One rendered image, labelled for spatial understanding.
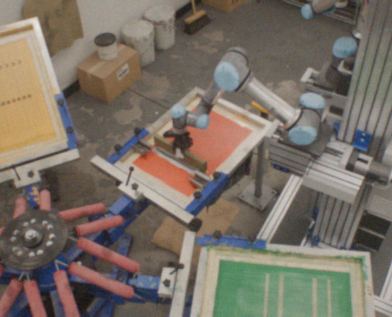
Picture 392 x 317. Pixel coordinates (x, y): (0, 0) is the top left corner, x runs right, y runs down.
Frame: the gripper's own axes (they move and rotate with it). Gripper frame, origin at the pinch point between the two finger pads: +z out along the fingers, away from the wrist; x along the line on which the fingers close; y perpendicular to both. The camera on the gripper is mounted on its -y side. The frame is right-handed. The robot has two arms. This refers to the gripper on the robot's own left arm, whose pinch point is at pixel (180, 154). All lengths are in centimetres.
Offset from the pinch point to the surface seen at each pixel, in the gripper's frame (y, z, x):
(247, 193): 5, 100, 65
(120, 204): 0.0, -4.0, -46.3
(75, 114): -175, 100, 48
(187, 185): 14.7, 4.8, -12.2
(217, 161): 17.2, 4.9, 11.1
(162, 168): -4.4, 4.8, -10.5
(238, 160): 28.2, 1.3, 16.3
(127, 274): 30, -3, -72
